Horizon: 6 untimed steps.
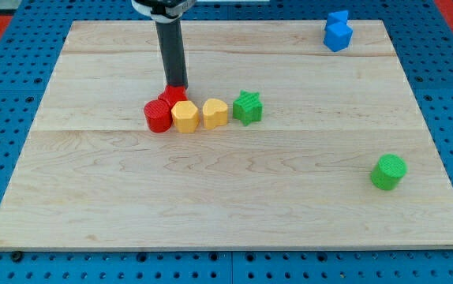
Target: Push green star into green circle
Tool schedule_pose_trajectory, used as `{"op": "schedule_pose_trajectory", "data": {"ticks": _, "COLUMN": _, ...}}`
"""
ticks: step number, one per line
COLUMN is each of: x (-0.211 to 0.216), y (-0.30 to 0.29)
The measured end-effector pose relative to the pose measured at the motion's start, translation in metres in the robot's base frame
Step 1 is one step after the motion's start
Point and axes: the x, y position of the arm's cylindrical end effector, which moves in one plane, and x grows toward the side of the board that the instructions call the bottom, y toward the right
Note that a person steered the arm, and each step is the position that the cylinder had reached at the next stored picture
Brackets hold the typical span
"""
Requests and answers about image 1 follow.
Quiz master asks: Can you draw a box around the red block behind rod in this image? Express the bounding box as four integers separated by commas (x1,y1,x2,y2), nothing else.
157,84,188,109

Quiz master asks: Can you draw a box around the green cylinder block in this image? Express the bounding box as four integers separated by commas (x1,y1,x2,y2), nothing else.
370,153,407,191

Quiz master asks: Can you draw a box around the red cylinder block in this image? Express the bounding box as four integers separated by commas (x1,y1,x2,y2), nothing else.
144,99,172,133

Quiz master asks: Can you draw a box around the yellow heart block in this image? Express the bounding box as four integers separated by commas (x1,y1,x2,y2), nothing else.
202,99,228,129

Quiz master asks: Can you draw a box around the green star block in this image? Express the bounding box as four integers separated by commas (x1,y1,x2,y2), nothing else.
233,90,263,126

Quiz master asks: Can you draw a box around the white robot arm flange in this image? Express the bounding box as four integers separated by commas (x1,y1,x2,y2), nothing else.
131,0,197,21

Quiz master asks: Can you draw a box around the blue block behind cube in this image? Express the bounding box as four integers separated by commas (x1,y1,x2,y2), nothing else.
324,10,349,30

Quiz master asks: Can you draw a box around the wooden board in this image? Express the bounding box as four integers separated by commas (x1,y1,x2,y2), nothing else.
0,20,453,252

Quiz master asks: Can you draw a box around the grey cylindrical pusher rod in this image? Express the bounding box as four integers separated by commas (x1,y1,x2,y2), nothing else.
155,18,188,88

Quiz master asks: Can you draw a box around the yellow hexagon block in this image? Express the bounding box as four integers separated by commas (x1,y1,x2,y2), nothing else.
171,100,200,133

